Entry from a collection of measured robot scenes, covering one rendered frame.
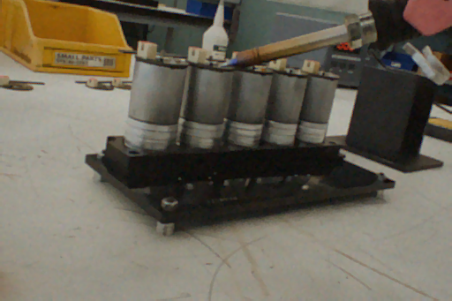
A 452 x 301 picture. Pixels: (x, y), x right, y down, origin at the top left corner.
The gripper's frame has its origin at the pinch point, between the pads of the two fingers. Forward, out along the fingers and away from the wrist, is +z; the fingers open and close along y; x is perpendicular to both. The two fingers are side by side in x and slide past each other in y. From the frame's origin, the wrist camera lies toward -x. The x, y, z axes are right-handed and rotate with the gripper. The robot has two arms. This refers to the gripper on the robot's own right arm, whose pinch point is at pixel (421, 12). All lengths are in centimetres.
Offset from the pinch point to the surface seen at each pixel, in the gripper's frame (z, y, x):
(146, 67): 9.6, 2.4, -7.9
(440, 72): -0.4, -14.4, 6.9
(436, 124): 1.9, -28.1, 14.3
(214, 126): 10.2, 0.1, -3.8
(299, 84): 6.2, -3.8, -1.6
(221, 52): 12.1, -43.1, -7.7
